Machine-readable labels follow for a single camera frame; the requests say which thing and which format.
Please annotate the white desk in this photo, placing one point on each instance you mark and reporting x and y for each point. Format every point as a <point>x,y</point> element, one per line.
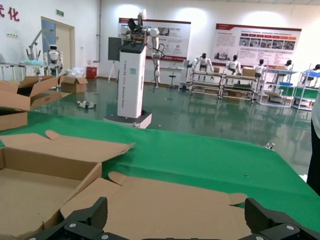
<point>175,68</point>

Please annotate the metal shelf rack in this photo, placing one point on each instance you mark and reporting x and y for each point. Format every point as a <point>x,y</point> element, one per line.
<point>206,83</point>
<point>240,86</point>

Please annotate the white shelf rack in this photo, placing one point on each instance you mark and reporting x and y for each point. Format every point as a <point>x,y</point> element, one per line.
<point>277,96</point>
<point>306,95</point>

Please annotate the blue plastic bin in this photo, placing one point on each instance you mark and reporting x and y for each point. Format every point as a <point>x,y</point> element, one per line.
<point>287,84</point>

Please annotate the cardboard box on rack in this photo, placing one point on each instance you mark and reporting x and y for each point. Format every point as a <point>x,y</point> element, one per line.
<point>248,72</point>

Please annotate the red-framed wall info board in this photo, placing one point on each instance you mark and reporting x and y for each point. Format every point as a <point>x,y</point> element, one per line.
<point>250,37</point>
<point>175,37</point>

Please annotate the silver metal clip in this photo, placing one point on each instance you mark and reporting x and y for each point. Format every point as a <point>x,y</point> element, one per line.
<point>269,146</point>

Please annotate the white humanoid robot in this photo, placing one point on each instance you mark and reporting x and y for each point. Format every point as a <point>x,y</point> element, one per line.
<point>312,75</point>
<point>289,65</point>
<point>260,68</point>
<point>203,62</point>
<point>53,55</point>
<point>233,65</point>

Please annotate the white wall switch panel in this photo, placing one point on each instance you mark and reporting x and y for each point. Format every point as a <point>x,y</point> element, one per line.
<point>12,35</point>

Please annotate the green exit sign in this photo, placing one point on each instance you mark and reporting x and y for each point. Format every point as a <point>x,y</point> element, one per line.
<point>60,12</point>

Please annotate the green table cloth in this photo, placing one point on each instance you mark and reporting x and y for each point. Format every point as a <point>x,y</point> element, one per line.
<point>200,155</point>

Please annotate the small wheeled floor cart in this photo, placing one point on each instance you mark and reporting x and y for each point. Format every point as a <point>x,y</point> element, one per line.
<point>86,105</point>

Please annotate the cream double door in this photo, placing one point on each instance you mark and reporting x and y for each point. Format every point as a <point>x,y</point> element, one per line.
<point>63,45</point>

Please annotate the white wall pipe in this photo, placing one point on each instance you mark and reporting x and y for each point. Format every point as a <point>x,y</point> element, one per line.
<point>98,30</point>

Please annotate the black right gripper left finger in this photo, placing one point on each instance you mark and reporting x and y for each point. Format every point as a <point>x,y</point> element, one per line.
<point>82,225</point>

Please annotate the metal workbench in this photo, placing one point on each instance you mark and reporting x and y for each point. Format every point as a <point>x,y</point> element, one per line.
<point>15,65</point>

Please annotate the open flat cardboard box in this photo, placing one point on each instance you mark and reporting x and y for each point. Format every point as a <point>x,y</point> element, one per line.
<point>37,190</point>
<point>162,205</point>

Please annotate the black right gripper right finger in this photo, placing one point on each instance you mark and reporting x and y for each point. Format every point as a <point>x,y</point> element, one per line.
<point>270,225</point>

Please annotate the black stool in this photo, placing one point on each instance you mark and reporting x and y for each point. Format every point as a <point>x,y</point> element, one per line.
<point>171,78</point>

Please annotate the open cardboard floor box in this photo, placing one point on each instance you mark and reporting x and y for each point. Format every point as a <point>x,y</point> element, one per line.
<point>72,86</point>

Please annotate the red bin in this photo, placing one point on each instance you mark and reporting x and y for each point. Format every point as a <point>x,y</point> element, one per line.
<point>91,72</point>

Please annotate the red wall character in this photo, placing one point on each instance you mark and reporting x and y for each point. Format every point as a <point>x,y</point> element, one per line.
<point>1,12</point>
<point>13,14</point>

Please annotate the clear plastic bag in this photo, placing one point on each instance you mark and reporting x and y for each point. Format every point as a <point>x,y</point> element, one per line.
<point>75,72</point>

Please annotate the grey cabinet on stand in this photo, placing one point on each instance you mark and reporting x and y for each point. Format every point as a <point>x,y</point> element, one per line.
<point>114,48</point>

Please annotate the standing person white shirt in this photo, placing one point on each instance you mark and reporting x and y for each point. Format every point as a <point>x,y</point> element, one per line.
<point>315,150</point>

